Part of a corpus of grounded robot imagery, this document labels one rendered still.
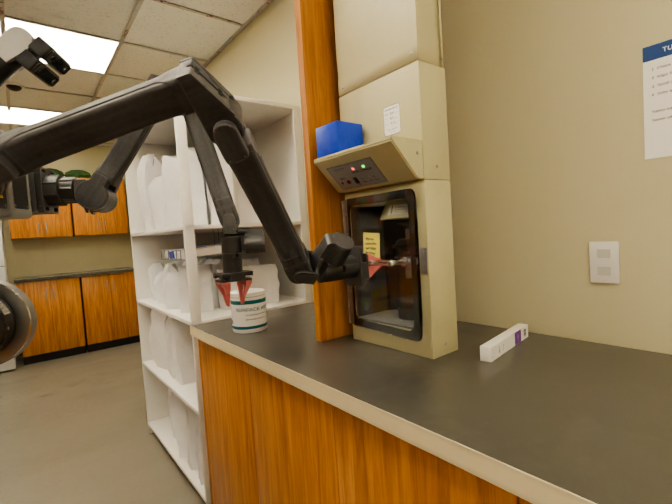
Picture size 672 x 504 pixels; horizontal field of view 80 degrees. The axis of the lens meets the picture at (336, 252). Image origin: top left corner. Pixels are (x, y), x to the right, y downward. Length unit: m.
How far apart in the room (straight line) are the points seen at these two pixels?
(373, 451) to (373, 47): 1.04
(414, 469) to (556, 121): 1.02
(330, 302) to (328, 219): 0.27
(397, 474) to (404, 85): 0.92
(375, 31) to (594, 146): 0.68
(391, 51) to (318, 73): 0.29
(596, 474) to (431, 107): 0.85
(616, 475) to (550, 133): 0.95
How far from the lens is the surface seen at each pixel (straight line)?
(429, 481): 0.86
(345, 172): 1.16
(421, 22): 1.19
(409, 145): 1.03
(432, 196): 1.08
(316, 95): 1.36
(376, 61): 1.24
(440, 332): 1.12
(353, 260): 0.99
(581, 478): 0.70
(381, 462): 0.94
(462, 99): 1.56
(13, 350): 1.19
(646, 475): 0.74
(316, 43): 1.42
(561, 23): 1.45
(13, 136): 0.79
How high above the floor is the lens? 1.29
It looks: 3 degrees down
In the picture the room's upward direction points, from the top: 4 degrees counter-clockwise
